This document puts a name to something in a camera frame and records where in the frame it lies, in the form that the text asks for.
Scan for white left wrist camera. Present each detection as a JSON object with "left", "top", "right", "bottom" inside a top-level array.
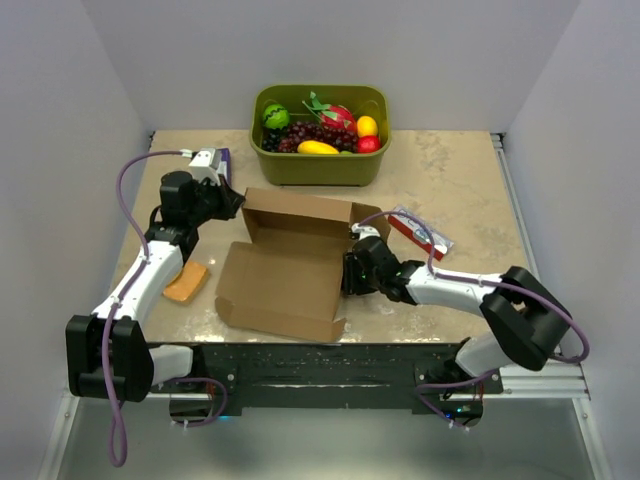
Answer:
[{"left": 188, "top": 148, "right": 226, "bottom": 184}]

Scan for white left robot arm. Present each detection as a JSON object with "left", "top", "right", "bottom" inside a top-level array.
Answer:
[{"left": 65, "top": 171, "right": 244, "bottom": 402}]

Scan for pink toy dragon fruit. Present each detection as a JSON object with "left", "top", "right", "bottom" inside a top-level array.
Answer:
[{"left": 302, "top": 92, "right": 357, "bottom": 134}]

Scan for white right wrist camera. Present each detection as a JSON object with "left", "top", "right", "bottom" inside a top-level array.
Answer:
[{"left": 350, "top": 223, "right": 380, "bottom": 241}]

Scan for brown cardboard box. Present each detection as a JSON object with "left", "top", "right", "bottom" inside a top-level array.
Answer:
[{"left": 215, "top": 187, "right": 390, "bottom": 343}]

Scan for orange flat sponge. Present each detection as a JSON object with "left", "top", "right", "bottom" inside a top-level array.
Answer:
[{"left": 163, "top": 261, "right": 210, "bottom": 305}]

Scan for purple toothpaste box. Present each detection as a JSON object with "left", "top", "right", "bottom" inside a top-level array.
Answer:
[{"left": 218, "top": 148, "right": 232, "bottom": 186}]

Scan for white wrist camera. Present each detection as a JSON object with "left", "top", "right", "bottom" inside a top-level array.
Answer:
[
  {"left": 188, "top": 148, "right": 226, "bottom": 184},
  {"left": 350, "top": 223, "right": 380, "bottom": 241}
]

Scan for red white snack packet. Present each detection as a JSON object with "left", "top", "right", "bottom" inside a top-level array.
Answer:
[{"left": 388, "top": 205, "right": 454, "bottom": 261}]

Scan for yellow toy lemon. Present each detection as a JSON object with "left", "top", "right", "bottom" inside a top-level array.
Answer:
[{"left": 356, "top": 115, "right": 378, "bottom": 138}]

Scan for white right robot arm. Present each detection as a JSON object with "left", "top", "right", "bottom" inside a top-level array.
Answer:
[{"left": 342, "top": 236, "right": 571, "bottom": 393}]

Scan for olive green plastic bin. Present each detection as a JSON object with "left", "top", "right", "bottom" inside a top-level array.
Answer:
[{"left": 250, "top": 84, "right": 391, "bottom": 186}]

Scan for dark blue toy grapes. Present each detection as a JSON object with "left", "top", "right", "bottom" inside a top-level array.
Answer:
[{"left": 261, "top": 130, "right": 284, "bottom": 152}]

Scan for purple toy grape bunch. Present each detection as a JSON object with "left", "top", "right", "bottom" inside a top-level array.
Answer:
[{"left": 277, "top": 121, "right": 358, "bottom": 153}]

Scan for yellow toy mango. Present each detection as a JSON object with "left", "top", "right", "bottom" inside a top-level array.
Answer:
[{"left": 297, "top": 140, "right": 339, "bottom": 155}]

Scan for green toy watermelon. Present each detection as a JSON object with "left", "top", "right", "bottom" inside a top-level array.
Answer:
[{"left": 262, "top": 103, "right": 290, "bottom": 130}]

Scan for red toy apple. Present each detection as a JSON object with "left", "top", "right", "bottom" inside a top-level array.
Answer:
[{"left": 357, "top": 135, "right": 381, "bottom": 154}]

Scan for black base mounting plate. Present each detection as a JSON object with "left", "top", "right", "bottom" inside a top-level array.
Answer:
[{"left": 154, "top": 343, "right": 503, "bottom": 423}]

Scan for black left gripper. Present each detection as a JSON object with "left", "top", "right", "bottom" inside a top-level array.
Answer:
[{"left": 188, "top": 174, "right": 246, "bottom": 227}]

